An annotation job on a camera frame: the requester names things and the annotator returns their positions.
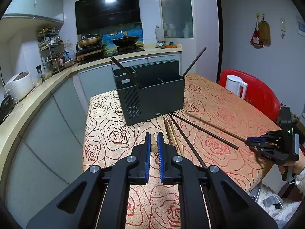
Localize frosted glass window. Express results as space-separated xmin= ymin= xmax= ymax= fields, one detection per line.
xmin=158 ymin=0 xmax=194 ymax=39

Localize white fluffy cloth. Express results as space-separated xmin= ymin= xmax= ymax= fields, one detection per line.
xmin=257 ymin=184 xmax=301 ymax=223

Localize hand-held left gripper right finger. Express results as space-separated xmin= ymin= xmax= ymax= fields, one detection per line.
xmin=157 ymin=132 xmax=279 ymax=229

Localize black range hood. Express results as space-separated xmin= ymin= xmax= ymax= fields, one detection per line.
xmin=75 ymin=0 xmax=141 ymax=35

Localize grey kitchen cabinets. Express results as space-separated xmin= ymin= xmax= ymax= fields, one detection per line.
xmin=5 ymin=52 xmax=181 ymax=227
xmin=2 ymin=0 xmax=65 ymax=24

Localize person's right forearm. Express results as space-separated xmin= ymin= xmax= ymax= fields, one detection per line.
xmin=293 ymin=166 xmax=305 ymax=188

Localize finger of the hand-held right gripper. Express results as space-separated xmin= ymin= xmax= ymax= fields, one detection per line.
xmin=249 ymin=144 xmax=275 ymax=154
xmin=246 ymin=131 xmax=283 ymax=146

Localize black utensil holder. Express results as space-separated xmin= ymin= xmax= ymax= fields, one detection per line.
xmin=112 ymin=59 xmax=185 ymax=126

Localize grey upper kitchen cabinets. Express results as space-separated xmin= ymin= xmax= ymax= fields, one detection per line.
xmin=2 ymin=0 xmax=65 ymax=24

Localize red plastic chair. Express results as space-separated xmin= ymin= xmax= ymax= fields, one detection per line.
xmin=219 ymin=69 xmax=280 ymax=122

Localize thin dark brown chopstick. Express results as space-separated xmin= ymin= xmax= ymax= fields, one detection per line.
xmin=185 ymin=113 xmax=249 ymax=141

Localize metal kitchen rack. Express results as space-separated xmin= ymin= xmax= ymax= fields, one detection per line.
xmin=37 ymin=27 xmax=72 ymax=74

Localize white rice cooker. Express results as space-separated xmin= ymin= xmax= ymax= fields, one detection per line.
xmin=5 ymin=71 xmax=33 ymax=101

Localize golden pan with lid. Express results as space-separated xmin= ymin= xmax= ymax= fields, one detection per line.
xmin=77 ymin=34 xmax=102 ymax=48

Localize black countertop appliance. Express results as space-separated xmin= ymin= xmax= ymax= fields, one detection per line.
xmin=0 ymin=95 xmax=14 ymax=122

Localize black door frame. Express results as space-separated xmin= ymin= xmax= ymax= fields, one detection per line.
xmin=216 ymin=0 xmax=223 ymax=81

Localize grey lower kitchen cabinets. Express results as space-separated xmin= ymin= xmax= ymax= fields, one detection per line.
xmin=5 ymin=52 xmax=181 ymax=227

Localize glass jar with black lid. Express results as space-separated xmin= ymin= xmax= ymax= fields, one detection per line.
xmin=36 ymin=65 xmax=44 ymax=83

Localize black gas stove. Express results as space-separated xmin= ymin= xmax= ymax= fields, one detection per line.
xmin=76 ymin=44 xmax=145 ymax=64

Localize red hanging bag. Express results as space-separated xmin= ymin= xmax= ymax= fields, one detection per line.
xmin=250 ymin=14 xmax=264 ymax=48

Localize rose pattern tablecloth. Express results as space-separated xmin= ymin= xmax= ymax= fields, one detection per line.
xmin=82 ymin=73 xmax=282 ymax=229

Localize white electric kettle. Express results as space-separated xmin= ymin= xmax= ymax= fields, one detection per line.
xmin=225 ymin=75 xmax=248 ymax=99

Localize black wok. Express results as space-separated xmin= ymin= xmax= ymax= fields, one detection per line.
xmin=112 ymin=31 xmax=140 ymax=47

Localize black chopstick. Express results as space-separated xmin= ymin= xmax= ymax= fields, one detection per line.
xmin=168 ymin=113 xmax=208 ymax=169
xmin=171 ymin=114 xmax=239 ymax=150
xmin=110 ymin=57 xmax=137 ymax=80
xmin=182 ymin=47 xmax=207 ymax=77

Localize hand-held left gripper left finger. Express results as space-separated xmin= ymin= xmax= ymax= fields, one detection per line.
xmin=26 ymin=132 xmax=152 ymax=229

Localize person's right hand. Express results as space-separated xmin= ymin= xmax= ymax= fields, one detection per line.
xmin=278 ymin=151 xmax=305 ymax=175

